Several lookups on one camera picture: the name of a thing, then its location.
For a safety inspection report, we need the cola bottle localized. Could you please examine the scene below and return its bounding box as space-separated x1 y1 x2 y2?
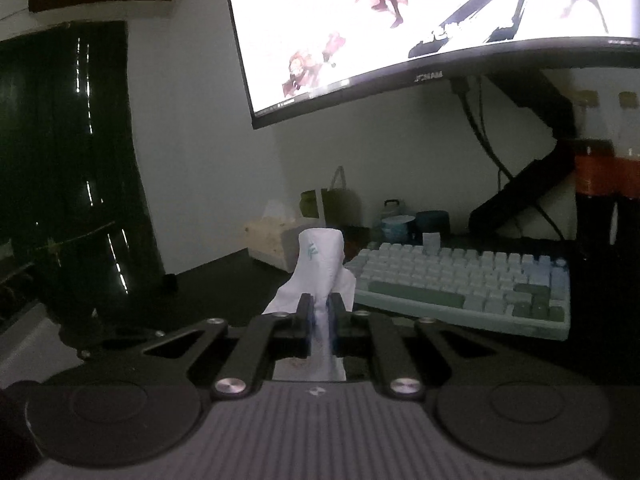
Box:
572 89 618 252
612 90 640 252

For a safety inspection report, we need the white cloth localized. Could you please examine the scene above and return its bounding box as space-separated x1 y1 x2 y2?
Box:
264 228 356 382

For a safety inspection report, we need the dark teal mug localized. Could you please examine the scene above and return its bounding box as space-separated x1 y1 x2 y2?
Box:
413 210 451 246

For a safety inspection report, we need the left cola bottle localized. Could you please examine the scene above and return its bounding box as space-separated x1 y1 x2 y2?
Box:
572 89 618 252

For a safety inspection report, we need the wooden tissue box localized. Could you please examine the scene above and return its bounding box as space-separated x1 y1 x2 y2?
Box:
242 200 320 273

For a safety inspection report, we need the curved computer monitor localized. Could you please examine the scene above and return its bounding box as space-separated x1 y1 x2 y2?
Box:
228 0 639 128

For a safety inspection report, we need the right cola bottle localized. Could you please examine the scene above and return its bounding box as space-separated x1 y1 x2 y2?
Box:
612 90 640 252

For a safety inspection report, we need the red box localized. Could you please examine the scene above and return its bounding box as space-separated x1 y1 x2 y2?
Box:
341 226 372 261

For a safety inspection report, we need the green paper bag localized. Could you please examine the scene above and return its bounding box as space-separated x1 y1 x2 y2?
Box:
299 166 362 228

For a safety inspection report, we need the white blue mechanical keyboard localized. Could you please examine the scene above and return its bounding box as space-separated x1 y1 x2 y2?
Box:
346 237 570 341

